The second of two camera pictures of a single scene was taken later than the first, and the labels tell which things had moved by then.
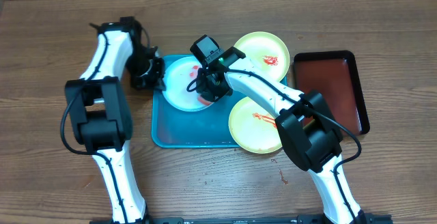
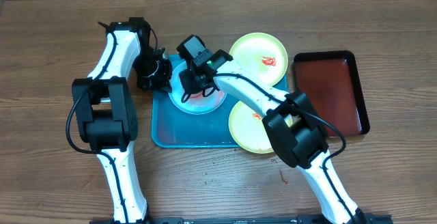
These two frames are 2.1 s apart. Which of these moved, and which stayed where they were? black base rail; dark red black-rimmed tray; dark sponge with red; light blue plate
Moved: light blue plate; dark sponge with red
Stayed: dark red black-rimmed tray; black base rail
